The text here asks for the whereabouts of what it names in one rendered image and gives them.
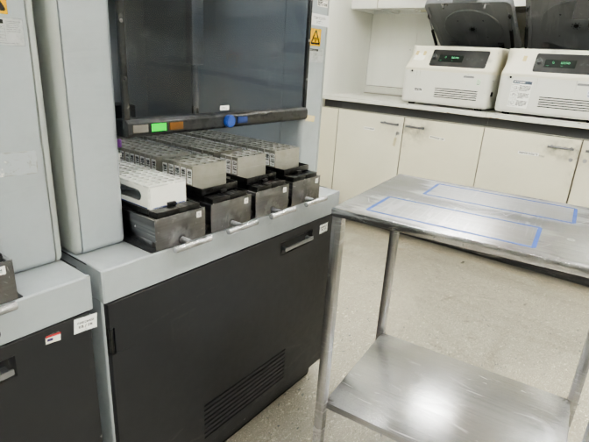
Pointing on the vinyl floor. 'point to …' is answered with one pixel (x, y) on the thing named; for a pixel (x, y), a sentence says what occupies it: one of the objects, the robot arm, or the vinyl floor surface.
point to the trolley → (517, 234)
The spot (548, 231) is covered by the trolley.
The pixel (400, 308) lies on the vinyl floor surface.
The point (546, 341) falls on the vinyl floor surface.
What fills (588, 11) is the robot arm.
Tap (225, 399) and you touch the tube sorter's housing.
